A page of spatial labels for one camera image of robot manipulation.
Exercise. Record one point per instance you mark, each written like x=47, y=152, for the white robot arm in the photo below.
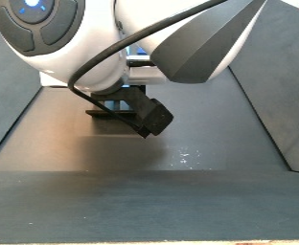
x=58, y=34

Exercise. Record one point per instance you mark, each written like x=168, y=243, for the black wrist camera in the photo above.
x=146, y=112

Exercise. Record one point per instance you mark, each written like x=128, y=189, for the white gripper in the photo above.
x=142, y=71

